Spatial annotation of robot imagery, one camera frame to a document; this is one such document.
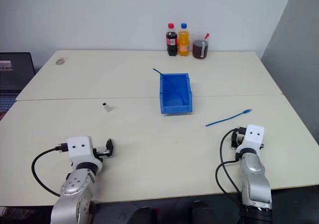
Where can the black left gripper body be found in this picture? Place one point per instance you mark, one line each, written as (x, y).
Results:
(100, 152)

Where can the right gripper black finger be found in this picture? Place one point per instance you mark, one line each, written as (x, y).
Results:
(239, 129)
(233, 140)

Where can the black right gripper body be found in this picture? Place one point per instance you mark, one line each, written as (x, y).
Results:
(241, 137)

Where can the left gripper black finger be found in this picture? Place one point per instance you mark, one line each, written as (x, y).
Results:
(109, 144)
(110, 153)

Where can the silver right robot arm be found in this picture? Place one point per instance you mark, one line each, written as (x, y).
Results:
(255, 179)

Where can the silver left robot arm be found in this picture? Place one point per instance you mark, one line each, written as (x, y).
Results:
(74, 196)

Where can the small white black adapter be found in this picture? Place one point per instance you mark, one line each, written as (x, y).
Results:
(107, 108)

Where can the blue plastic storage bin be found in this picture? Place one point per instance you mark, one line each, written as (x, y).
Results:
(175, 94)

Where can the clear cup of dark liquid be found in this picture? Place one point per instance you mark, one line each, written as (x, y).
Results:
(200, 48)

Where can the red spoon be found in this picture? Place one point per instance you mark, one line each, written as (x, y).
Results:
(207, 35)

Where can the orange soda bottle blue cap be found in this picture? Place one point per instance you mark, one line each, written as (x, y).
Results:
(183, 41)

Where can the blue mesh crate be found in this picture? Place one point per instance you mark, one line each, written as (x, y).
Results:
(6, 104)

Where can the cola bottle with red cap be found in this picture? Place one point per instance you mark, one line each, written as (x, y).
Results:
(171, 42)

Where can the black laptop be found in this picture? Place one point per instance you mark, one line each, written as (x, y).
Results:
(15, 72)

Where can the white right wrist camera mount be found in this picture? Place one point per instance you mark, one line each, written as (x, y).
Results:
(253, 139)

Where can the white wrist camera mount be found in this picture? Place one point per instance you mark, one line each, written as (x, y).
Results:
(253, 139)
(78, 150)

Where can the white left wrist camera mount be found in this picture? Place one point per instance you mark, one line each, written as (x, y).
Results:
(78, 150)

